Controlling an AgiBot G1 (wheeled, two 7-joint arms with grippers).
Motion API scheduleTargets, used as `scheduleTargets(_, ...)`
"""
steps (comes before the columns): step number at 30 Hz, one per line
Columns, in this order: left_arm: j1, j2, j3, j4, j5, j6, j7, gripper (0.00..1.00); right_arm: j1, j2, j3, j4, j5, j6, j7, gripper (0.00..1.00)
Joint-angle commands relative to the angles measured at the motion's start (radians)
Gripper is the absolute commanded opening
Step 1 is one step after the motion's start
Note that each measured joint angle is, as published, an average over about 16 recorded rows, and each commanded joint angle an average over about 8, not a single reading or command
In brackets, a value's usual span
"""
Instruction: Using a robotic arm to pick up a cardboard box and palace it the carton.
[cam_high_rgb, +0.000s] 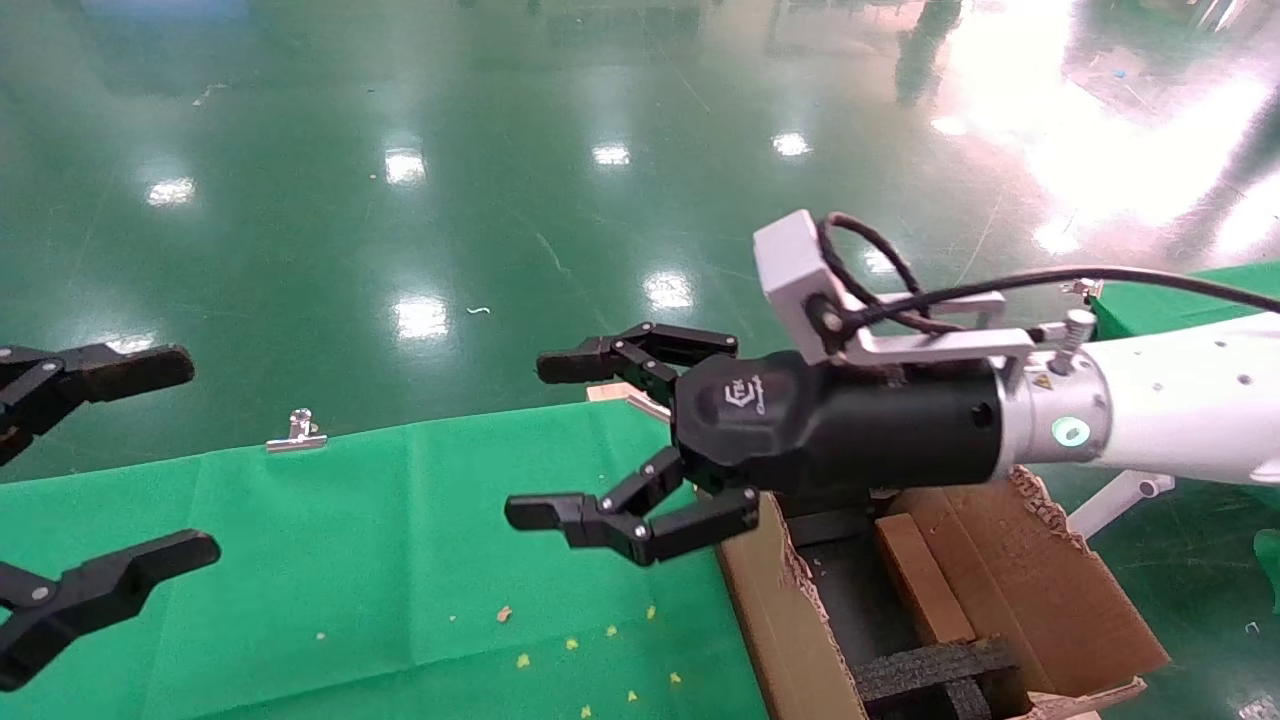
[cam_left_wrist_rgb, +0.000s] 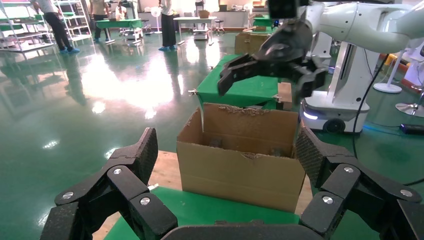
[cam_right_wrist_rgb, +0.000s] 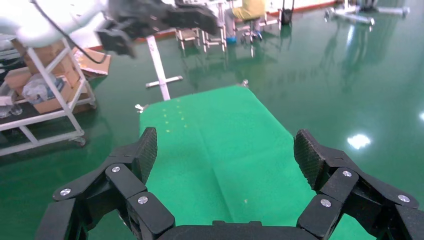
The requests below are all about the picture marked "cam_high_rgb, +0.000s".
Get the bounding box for large open cardboard carton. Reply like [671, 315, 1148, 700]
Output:
[714, 464, 1171, 720]

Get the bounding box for brown cardboard box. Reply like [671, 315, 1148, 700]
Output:
[874, 512, 978, 647]

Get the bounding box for green tablecloth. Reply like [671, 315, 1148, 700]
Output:
[0, 400, 771, 720]

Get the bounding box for black foam insert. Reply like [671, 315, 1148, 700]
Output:
[784, 503, 883, 547]
[849, 638, 1020, 720]

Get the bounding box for white tubular frame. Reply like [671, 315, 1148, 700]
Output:
[1064, 469, 1177, 542]

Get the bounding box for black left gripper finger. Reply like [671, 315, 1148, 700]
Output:
[0, 529, 222, 692]
[0, 342, 197, 467]

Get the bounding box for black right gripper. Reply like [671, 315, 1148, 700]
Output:
[504, 321, 1008, 569]

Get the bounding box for black cable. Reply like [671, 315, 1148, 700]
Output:
[817, 212, 1280, 337]

